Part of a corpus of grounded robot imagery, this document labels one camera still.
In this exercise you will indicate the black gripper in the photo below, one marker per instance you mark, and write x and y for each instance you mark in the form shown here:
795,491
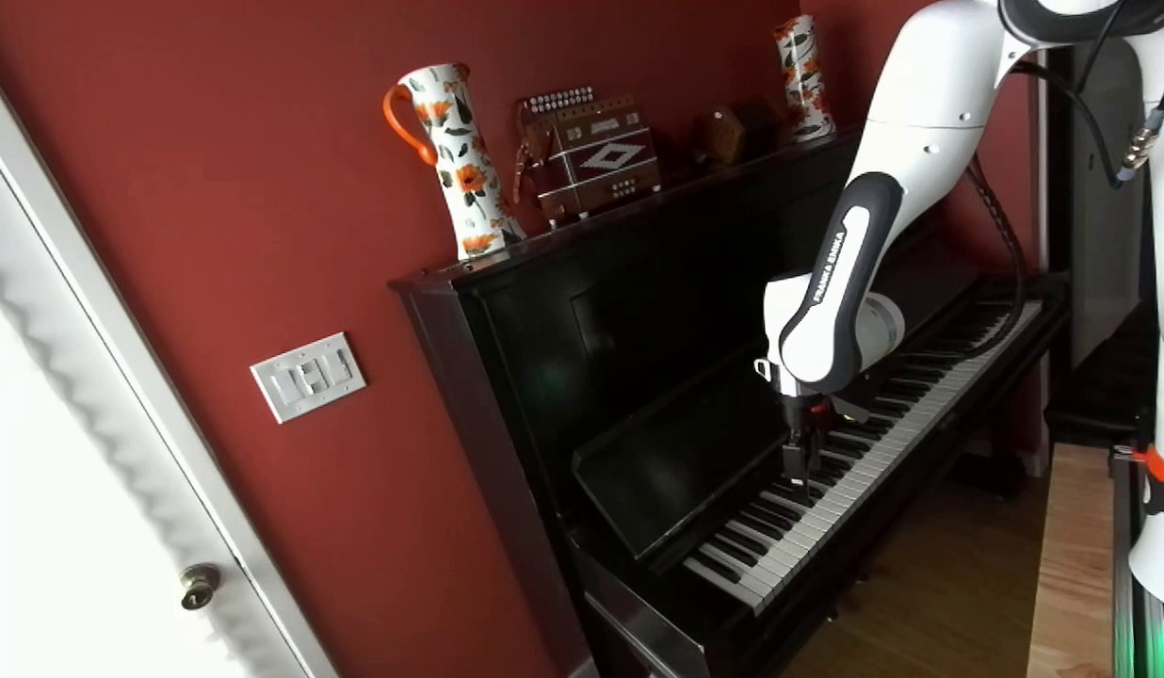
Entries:
795,417

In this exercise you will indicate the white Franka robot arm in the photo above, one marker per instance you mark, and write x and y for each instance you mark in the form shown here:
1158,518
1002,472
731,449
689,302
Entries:
905,165

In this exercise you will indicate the black upright piano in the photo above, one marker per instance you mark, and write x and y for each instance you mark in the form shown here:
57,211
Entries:
678,377

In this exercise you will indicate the dark brown wooden ornament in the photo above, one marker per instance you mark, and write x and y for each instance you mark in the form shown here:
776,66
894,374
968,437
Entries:
722,135

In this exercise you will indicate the small floral vase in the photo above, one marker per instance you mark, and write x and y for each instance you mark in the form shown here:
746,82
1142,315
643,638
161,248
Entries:
804,76

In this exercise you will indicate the metal door knob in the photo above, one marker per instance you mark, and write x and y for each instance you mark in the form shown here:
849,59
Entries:
202,584

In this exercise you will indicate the white door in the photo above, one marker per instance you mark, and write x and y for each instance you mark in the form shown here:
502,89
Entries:
67,466

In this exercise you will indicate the white light switch plate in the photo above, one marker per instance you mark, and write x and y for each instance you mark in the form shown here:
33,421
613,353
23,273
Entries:
308,374

